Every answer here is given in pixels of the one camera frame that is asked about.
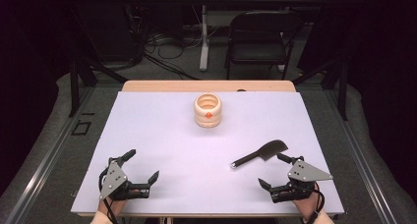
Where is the cream ribbed holder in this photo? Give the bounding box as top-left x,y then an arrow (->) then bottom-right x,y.
193,92 -> 223,129

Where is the person's right hand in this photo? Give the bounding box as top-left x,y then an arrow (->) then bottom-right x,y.
292,184 -> 325,221

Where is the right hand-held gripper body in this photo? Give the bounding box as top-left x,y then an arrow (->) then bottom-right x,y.
268,155 -> 334,204

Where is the white table mat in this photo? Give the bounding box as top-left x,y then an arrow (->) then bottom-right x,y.
70,90 -> 345,216

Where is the bundle of floor cables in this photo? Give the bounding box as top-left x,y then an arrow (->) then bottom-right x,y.
131,6 -> 206,81

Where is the black folding chair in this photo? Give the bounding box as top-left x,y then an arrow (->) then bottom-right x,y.
224,10 -> 304,81

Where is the black metal stand frame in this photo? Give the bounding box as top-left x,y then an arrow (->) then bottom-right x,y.
67,7 -> 129,119
291,7 -> 350,122

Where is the black spatula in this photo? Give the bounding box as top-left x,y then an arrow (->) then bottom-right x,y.
230,139 -> 289,170

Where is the grey floor rail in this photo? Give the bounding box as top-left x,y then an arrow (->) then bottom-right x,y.
4,85 -> 94,224
324,85 -> 399,224

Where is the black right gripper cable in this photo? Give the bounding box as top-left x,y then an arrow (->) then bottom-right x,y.
303,183 -> 327,224

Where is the person's left hand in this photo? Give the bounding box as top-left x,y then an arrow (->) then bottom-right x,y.
97,197 -> 128,217

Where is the wooden table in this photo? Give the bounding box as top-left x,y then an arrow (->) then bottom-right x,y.
78,80 -> 340,218

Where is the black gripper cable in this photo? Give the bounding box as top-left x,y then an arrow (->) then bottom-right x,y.
303,183 -> 327,224
97,166 -> 122,224

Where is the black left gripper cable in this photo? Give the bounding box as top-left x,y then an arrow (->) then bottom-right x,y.
97,166 -> 122,224

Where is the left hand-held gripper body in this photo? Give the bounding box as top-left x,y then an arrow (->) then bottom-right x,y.
97,156 -> 151,201

